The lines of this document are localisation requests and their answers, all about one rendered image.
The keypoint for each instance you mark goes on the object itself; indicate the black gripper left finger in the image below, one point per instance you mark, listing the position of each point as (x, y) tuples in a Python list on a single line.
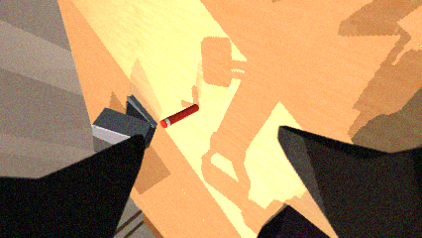
[(84, 200)]

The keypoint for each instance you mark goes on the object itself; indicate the dark red peg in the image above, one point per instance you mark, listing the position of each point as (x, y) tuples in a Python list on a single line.
[(178, 116)]

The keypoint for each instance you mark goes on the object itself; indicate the grey sloped panel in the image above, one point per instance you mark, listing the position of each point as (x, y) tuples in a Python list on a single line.
[(112, 127)]

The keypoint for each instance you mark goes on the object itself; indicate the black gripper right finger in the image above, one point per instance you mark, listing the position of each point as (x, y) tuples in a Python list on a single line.
[(363, 192)]

